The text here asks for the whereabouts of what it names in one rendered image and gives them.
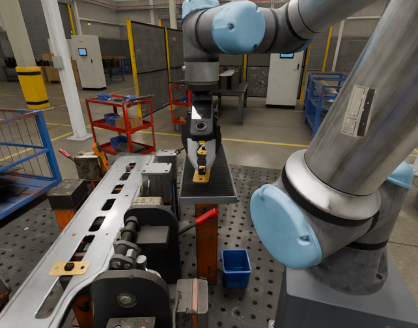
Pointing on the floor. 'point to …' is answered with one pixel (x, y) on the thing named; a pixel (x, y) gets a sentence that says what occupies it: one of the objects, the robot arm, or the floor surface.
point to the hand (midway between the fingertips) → (202, 167)
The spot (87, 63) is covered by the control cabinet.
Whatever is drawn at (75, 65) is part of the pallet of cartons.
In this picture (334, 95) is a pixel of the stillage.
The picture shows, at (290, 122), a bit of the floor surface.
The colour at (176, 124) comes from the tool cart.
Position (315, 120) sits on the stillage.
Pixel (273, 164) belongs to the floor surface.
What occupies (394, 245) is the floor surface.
